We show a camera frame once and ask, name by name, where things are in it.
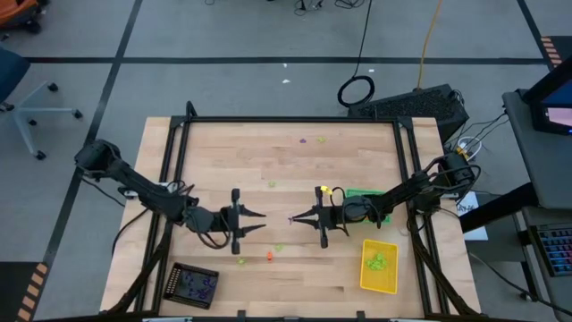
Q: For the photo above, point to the black computer tower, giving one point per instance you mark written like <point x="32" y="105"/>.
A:
<point x="411" y="105"/>

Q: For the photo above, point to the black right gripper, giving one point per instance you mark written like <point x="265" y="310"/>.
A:
<point x="330" y="217"/>

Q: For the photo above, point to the orange chair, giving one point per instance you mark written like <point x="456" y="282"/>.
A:
<point x="18" y="11"/>

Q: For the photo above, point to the black computer monitor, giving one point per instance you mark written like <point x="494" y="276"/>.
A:
<point x="558" y="116"/>

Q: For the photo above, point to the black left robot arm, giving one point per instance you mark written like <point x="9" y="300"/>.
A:
<point x="134" y="183"/>

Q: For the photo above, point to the black plastic basket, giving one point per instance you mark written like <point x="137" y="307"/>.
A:
<point x="176" y="286"/>

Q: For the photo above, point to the yellow plastic basket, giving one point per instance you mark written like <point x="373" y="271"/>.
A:
<point x="384" y="282"/>

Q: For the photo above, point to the green plastic basket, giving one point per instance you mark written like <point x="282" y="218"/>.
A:
<point x="353" y="193"/>

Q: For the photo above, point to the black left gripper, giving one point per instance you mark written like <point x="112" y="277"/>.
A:
<point x="210" y="221"/>

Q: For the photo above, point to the black desk crossbar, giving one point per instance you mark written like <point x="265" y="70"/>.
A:
<point x="496" y="210"/>

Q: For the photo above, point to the white paper sheet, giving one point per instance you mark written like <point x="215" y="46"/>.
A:
<point x="467" y="205"/>

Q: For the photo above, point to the backlit keyboard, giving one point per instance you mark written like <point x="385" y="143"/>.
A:
<point x="556" y="248"/>

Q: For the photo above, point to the grey office chair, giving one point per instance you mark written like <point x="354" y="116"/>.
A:
<point x="27" y="110"/>

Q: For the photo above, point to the grey desk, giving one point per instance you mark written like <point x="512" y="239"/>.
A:
<point x="536" y="170"/>

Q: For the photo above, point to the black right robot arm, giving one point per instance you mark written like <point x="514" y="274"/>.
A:
<point x="415" y="190"/>

